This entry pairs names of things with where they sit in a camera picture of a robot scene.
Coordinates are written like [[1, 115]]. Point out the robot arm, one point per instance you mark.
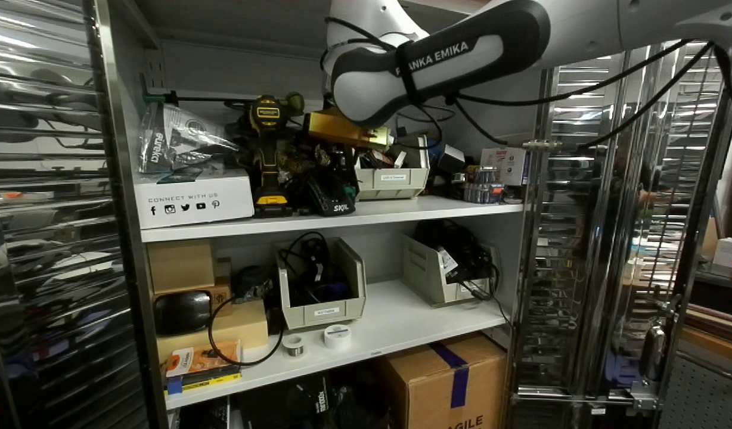
[[437, 62]]

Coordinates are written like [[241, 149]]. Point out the gold metallic object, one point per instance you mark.
[[339, 130]]

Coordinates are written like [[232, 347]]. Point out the beige bin with small parts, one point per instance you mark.
[[393, 182]]

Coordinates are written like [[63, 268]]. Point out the beige bin with black adapters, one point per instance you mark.
[[422, 271]]

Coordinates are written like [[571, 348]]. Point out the metal storage cabinet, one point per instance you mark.
[[378, 310]]

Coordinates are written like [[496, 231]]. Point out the black box-shaped device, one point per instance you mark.
[[446, 158]]

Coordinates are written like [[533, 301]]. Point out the yellow and black drill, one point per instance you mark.
[[267, 149]]

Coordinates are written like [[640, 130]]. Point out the pack of batteries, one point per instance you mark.
[[484, 189]]

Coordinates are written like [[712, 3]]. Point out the white tape roll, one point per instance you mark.
[[337, 336]]

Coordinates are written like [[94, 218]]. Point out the white and red packet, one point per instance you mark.
[[506, 164]]

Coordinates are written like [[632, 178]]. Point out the flat cardboard box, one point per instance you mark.
[[241, 328]]

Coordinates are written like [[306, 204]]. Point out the white box with black icons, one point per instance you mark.
[[193, 199]]

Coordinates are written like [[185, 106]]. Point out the cardboard box with blue tape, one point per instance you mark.
[[437, 387]]

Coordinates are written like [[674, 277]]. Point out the small cardboard box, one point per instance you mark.
[[181, 265]]

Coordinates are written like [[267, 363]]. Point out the black bag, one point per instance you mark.
[[306, 402]]

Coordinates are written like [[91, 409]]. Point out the clear bag with booklet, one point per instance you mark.
[[175, 140]]

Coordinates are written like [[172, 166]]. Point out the glossy black case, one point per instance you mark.
[[181, 311]]

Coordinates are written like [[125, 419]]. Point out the orange packet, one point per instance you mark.
[[202, 359]]

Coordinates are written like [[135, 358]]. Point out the mirrored slatted cabinet door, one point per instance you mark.
[[50, 238], [580, 268]]

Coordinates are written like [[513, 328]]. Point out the yellow and black book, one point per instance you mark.
[[208, 382]]

